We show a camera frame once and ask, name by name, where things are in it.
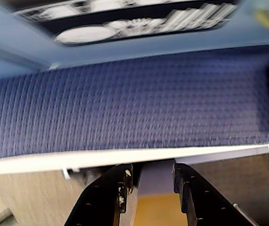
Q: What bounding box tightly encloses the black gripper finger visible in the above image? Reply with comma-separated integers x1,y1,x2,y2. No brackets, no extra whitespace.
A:
64,163,135,226
173,163,259,226

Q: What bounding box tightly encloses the yellow flat panel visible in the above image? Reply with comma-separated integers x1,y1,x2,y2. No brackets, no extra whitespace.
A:
133,194,189,226

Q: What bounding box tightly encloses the gray metal desk beam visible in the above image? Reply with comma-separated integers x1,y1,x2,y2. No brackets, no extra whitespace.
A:
138,161,175,196

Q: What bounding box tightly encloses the light blue toy kitchen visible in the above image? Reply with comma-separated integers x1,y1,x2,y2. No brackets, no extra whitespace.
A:
0,0,269,81

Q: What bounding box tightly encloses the black dishwasher rack decal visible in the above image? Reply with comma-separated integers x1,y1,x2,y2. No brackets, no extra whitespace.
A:
8,0,241,47

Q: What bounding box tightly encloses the white desk bracket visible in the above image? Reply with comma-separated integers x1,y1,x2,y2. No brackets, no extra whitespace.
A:
62,166,73,181

